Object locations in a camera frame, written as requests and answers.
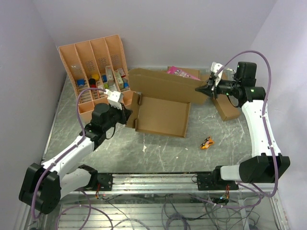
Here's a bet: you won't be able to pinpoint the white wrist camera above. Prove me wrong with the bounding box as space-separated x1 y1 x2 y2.
210 62 225 87
104 89 123 110

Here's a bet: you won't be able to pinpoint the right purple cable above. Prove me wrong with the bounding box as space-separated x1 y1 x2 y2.
213 50 279 209

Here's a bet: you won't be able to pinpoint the large cardboard box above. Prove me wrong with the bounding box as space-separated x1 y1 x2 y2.
126 68 208 138

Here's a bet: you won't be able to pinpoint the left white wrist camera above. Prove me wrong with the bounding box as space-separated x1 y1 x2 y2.
104 89 123 110

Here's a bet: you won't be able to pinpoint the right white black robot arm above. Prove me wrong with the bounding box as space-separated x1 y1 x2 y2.
196 62 290 190

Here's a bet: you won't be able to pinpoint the folded cardboard box middle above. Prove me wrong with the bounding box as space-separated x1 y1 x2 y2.
200 73 228 81

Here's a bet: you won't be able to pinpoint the peach plastic file organizer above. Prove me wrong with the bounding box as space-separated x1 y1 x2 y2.
59 35 133 122

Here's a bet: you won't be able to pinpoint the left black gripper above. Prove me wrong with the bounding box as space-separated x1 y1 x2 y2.
103 103 133 132

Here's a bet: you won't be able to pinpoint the pink paperback book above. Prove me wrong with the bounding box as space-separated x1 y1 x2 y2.
166 66 201 81

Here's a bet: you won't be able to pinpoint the orange toy car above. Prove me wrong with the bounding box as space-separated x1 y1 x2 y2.
200 136 214 150

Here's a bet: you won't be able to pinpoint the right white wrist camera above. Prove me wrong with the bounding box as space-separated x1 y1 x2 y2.
210 62 225 87

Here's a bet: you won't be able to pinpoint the purple cable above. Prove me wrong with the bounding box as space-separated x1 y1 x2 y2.
213 50 279 209
30 87 107 220

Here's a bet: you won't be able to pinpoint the green white small carton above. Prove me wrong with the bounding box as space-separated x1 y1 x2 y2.
114 70 124 90

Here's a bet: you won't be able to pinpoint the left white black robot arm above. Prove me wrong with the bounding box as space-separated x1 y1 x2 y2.
19 103 132 219

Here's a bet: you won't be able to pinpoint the small folded cardboard box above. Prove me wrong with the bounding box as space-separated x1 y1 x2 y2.
212 95 241 121

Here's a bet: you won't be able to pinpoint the folded cardboard box under book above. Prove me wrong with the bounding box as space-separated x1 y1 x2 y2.
167 66 201 81

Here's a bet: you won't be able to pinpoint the aluminium mounting rail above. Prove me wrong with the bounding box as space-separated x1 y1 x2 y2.
59 172 279 195

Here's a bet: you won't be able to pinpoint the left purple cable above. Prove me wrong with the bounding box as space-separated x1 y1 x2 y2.
30 87 107 220

